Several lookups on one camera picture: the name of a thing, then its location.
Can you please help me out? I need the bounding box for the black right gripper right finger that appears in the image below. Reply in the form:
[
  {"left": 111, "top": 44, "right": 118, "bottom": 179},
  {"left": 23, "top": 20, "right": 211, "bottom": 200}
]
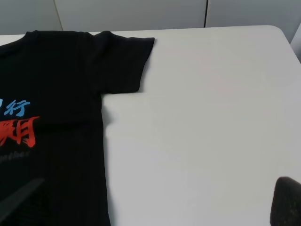
[{"left": 270, "top": 177, "right": 301, "bottom": 226}]

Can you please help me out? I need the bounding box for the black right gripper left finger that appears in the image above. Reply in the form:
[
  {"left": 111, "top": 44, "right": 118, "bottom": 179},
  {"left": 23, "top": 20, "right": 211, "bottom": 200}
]
[{"left": 0, "top": 178, "right": 45, "bottom": 223}]

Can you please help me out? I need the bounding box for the black printed t-shirt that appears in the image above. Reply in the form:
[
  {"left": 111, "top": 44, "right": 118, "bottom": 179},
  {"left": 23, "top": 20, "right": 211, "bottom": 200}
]
[{"left": 0, "top": 31, "right": 155, "bottom": 226}]

